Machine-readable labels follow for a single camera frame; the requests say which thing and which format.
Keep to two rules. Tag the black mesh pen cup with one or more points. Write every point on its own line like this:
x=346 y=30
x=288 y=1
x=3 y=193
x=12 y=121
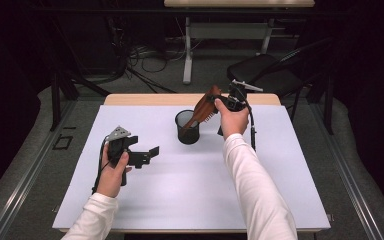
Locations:
x=188 y=136

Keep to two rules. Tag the white-legged wooden desk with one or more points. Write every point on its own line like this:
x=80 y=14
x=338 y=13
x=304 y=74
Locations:
x=233 y=30

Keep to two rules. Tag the white table cover sheet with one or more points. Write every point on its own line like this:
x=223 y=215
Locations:
x=186 y=200

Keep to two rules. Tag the person's right hand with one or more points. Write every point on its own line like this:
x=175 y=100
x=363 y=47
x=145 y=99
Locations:
x=233 y=121

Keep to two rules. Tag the brown wooden hairbrush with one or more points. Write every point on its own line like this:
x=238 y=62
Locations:
x=205 y=106

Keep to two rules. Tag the metal floor rail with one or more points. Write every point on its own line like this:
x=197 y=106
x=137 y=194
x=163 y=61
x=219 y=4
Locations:
x=30 y=173
x=346 y=173

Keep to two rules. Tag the black folding chair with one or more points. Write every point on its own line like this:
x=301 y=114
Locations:
x=273 y=75

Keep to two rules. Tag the black metal stand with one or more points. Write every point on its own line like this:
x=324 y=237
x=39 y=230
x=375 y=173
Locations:
x=56 y=100
x=328 y=106

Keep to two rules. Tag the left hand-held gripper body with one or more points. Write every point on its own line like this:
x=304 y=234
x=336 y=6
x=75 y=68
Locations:
x=118 y=133

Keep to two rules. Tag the light wooden table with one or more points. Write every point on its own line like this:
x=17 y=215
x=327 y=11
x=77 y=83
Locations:
x=163 y=99

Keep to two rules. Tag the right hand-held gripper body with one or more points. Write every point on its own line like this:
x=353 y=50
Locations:
x=236 y=98

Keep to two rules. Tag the person's left hand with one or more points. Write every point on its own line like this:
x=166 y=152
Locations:
x=110 y=181

